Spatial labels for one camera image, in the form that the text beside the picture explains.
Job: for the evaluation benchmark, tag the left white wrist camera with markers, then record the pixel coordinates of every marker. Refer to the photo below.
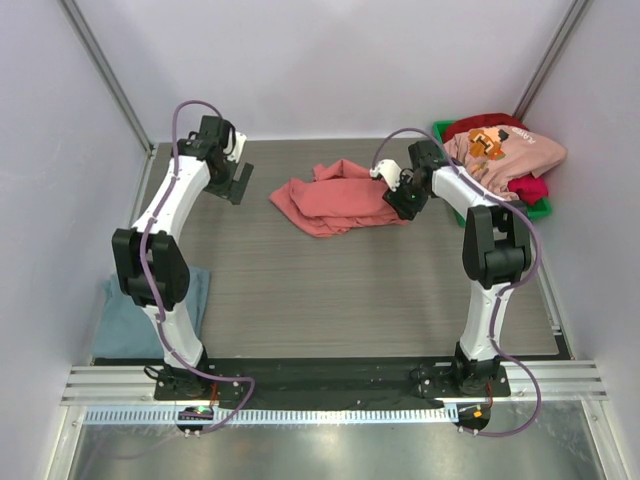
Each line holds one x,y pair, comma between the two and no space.
235,146

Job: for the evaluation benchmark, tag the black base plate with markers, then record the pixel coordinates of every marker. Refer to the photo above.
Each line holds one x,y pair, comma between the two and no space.
338,383

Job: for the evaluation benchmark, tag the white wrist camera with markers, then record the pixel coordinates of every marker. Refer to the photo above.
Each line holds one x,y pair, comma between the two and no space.
235,146
388,171

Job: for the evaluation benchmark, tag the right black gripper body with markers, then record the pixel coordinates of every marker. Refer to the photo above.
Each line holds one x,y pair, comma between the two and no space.
400,203

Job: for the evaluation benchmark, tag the green plastic bin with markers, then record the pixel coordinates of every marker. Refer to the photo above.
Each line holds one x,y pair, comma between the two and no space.
539,206

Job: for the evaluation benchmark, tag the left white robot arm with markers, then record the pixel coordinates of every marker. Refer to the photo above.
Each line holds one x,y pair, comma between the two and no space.
150,267

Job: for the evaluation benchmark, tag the aluminium front rail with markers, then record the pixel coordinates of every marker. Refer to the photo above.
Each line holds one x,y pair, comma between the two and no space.
558,380

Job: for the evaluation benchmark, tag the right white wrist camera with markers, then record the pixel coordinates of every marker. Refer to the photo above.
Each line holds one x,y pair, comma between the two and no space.
388,171

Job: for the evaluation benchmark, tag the left aluminium corner post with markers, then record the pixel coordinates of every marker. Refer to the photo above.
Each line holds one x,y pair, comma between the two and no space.
98,58

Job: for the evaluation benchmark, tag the aluminium corner post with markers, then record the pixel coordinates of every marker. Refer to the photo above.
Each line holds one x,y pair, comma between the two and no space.
560,39
98,58

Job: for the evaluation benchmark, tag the right aluminium corner post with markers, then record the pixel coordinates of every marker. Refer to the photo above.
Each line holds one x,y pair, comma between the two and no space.
560,39

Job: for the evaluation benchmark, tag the salmon pink t-shirt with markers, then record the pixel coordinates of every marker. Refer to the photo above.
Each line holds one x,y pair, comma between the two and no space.
339,198

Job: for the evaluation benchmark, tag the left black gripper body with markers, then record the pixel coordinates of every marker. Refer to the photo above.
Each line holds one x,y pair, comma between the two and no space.
221,181

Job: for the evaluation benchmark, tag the red t-shirt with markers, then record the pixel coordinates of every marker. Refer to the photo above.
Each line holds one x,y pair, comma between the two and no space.
490,147

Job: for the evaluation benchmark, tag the folded blue t-shirt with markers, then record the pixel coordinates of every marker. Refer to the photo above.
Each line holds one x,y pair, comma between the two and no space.
124,330

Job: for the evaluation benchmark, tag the light pink printed t-shirt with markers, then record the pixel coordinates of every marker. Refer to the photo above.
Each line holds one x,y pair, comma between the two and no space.
542,154

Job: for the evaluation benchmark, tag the slotted cable duct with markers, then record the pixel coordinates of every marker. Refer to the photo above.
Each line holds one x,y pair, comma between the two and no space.
199,415

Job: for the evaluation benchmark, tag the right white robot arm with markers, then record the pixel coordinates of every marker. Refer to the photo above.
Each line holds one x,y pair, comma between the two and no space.
496,253

